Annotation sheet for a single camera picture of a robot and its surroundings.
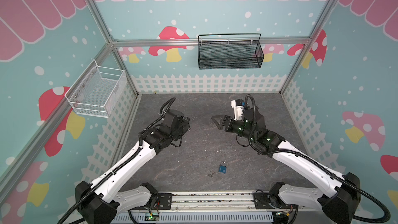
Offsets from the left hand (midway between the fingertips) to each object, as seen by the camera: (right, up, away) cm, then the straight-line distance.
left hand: (188, 126), depth 76 cm
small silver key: (+11, -27, +6) cm, 30 cm away
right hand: (+13, +4, -6) cm, 15 cm away
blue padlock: (+18, -24, +7) cm, 31 cm away
